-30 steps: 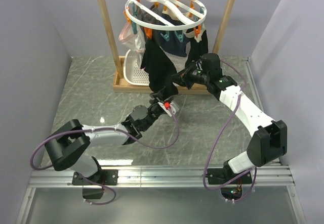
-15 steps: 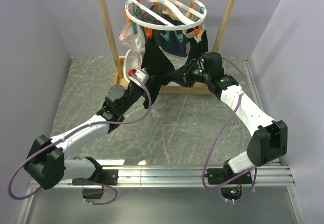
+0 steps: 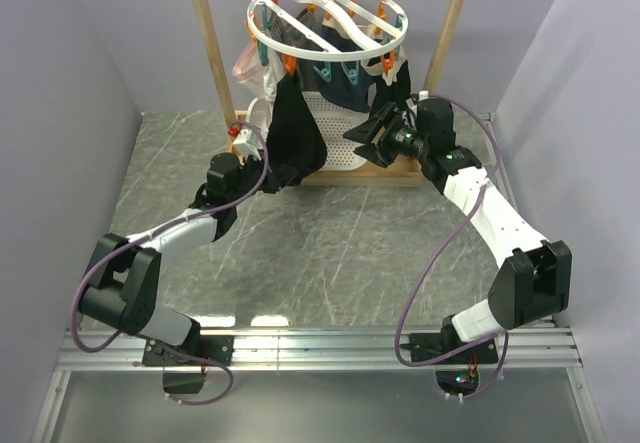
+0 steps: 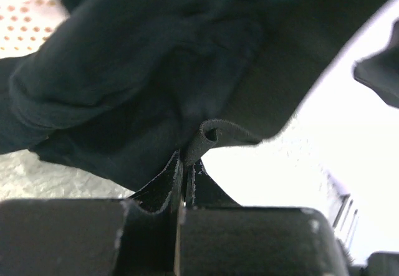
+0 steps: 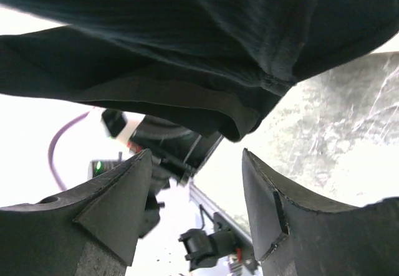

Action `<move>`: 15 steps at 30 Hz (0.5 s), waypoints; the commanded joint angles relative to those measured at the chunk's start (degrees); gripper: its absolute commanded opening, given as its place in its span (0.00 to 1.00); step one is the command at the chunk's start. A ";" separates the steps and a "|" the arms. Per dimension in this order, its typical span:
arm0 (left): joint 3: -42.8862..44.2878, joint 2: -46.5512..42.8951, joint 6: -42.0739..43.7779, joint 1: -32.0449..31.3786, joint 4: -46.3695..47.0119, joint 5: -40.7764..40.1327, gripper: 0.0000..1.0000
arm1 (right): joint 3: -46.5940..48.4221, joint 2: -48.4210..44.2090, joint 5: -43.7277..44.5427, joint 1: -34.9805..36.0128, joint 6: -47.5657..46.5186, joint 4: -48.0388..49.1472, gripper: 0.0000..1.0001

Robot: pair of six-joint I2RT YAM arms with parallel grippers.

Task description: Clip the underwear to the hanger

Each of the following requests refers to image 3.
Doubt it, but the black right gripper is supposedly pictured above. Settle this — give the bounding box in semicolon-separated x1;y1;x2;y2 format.
344;102;430;170

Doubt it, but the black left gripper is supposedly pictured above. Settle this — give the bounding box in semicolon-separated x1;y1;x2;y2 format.
230;149;299;206

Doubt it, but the black boxer underwear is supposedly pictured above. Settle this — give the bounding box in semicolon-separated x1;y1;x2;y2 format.
260;73;328;194

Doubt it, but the white round clip hanger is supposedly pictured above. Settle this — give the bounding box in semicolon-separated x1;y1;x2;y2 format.
246;0;408;85

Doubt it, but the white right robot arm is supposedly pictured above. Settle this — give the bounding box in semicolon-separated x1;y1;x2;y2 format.
343;93;572;363

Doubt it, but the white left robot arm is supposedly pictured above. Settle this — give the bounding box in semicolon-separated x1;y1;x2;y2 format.
71;151;273;365

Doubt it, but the navy hanging underwear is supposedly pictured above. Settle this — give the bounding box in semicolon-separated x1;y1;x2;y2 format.
298;19;374;113

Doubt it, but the pink white hanging underwear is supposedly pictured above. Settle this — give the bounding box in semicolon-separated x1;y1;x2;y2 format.
232;42;285;103

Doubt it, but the grey striped hanging underwear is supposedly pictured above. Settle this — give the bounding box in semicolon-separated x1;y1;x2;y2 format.
270;9;322;51

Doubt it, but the white perforated plastic basket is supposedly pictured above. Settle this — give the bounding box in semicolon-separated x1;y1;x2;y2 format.
244;90;374;172

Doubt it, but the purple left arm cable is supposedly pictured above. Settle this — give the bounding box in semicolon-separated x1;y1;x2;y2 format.
69;120;271;406

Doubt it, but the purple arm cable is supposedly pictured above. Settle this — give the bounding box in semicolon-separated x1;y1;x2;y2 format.
69;120;271;406
393;93;509;402

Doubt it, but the wooden hanger rack frame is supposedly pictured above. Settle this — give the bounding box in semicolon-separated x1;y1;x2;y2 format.
192;0;464;187

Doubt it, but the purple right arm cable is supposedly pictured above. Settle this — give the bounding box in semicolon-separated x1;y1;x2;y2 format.
393;93;509;402

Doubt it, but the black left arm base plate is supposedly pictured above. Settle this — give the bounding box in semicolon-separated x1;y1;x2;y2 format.
142;334;234;367

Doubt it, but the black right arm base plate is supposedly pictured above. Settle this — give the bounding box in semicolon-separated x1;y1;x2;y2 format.
400;330;499;365

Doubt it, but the aluminium mounting rail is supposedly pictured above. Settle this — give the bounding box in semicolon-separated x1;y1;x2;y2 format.
54;326;582;372

